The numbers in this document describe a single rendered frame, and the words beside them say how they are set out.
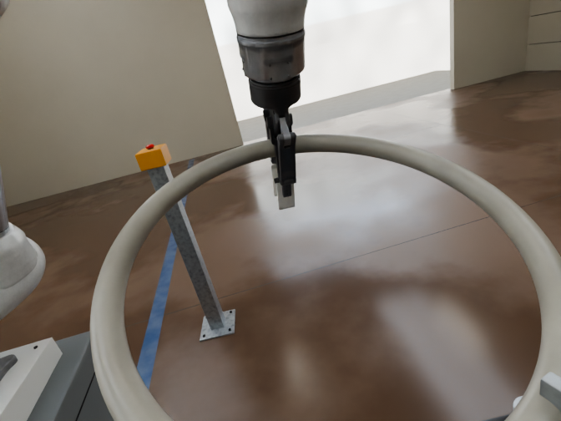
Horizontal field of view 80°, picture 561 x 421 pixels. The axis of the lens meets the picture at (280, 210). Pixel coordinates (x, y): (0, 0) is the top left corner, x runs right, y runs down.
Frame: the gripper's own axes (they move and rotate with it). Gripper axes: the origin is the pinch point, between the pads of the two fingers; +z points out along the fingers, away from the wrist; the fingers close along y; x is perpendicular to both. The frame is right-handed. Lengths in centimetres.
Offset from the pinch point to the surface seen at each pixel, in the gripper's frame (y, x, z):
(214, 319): -63, -35, 133
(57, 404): 13, -52, 33
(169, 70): -567, -76, 150
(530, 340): 0, 103, 109
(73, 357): 0, -54, 38
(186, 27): -586, -32, 94
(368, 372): -8, 33, 118
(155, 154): -91, -40, 40
